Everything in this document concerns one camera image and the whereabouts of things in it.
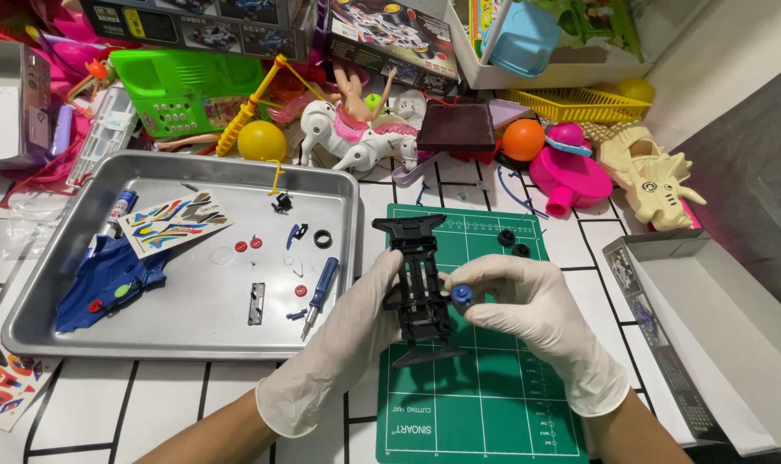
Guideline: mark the yellow plastic sprue piece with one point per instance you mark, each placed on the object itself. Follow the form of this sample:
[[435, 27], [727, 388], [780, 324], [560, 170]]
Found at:
[[276, 177]]

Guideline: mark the person's left hand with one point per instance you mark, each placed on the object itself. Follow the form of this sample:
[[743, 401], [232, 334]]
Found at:
[[339, 341]]

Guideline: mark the white toy horse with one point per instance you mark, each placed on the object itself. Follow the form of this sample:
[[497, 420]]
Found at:
[[358, 145]]

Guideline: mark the beige toy triceratops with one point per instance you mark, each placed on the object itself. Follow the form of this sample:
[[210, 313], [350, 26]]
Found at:
[[654, 180]]

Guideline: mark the open grey box lid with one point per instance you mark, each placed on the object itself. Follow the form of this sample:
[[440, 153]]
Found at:
[[719, 335]]

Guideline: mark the sticker sheet with orange shapes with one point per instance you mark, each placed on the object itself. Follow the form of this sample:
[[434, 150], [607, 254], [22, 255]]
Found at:
[[3, 380]]

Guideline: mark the plastic doll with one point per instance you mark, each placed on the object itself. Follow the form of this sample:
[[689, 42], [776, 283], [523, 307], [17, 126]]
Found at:
[[355, 90]]

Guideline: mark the dark brown square tray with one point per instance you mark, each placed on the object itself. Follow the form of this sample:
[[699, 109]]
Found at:
[[456, 126]]

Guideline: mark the wide toy car box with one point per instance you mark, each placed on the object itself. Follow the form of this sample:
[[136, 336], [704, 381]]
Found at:
[[197, 26]]

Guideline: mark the green toy basket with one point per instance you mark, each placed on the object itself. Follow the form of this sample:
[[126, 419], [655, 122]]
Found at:
[[171, 80]]

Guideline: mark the black rubber tyre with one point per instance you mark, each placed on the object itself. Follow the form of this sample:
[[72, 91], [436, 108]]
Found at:
[[317, 238]]

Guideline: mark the heap of pink toys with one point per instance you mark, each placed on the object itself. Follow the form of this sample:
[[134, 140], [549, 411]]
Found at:
[[55, 58]]

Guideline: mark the black toy car chassis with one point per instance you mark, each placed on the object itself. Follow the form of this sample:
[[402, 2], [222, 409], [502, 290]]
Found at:
[[421, 270]]

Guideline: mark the grey metal plate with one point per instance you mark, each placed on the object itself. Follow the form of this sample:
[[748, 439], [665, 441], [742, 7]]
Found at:
[[256, 306]]

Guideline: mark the yellow ball in basket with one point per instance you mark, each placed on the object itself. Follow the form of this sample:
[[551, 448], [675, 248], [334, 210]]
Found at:
[[636, 90]]

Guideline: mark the blue toy car body shell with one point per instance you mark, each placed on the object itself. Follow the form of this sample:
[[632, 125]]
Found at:
[[106, 283]]

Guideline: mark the yellow plastic basket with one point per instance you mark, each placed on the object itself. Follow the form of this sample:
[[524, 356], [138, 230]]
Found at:
[[577, 103]]

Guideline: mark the small black plastic part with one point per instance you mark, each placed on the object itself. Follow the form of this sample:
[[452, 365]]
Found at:
[[282, 203]]

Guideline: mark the toy car box with wheels print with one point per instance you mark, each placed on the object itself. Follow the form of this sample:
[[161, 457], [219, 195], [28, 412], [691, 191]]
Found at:
[[390, 38]]

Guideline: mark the yellow toy stick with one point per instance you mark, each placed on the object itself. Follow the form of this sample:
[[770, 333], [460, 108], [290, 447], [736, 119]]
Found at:
[[245, 116]]

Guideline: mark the metal baking tray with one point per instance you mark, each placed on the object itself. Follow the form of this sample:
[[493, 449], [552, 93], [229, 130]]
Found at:
[[197, 322]]

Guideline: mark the grey cardboard box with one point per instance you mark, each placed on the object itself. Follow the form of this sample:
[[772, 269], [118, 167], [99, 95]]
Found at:
[[10, 109]]

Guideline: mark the small red gear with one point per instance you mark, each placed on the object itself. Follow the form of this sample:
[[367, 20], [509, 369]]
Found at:
[[301, 290], [241, 246], [256, 242]]

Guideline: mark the clear plastic packaging tray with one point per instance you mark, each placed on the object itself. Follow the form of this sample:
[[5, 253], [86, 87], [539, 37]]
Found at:
[[103, 135]]

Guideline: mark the black toy wheel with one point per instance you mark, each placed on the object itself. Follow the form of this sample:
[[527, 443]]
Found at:
[[521, 250], [506, 238]]

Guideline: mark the lilac toy spoon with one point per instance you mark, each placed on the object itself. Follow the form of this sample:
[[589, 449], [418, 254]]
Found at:
[[413, 171]]

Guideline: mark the person's right hand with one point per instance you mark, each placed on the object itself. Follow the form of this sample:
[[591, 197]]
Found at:
[[545, 309]]

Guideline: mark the blue toy wheel hub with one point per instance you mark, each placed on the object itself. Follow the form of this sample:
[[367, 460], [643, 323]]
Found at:
[[461, 295]]

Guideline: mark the colourful sticker sheet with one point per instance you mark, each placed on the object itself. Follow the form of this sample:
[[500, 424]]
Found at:
[[171, 222]]

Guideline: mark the orange plastic ball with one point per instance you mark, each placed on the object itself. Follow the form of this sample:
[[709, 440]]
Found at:
[[523, 139]]

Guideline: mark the yellow plastic ball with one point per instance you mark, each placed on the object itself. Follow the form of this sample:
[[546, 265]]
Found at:
[[261, 140]]

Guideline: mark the small blue plastic part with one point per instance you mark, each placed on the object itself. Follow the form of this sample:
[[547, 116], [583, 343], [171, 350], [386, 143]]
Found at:
[[297, 314]]

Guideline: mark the white tube with blue cap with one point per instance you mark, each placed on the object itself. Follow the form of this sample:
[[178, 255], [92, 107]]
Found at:
[[121, 209]]

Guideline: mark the green cutting mat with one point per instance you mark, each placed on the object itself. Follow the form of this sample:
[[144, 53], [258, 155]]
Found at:
[[480, 399]]

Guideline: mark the clear plastic bag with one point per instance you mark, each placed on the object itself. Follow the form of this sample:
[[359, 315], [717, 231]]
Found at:
[[32, 222]]

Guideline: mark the blue and black small part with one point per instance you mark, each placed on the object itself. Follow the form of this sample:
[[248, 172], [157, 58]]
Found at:
[[291, 235]]

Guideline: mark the pink round toy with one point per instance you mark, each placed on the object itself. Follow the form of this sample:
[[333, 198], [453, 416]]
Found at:
[[571, 177]]

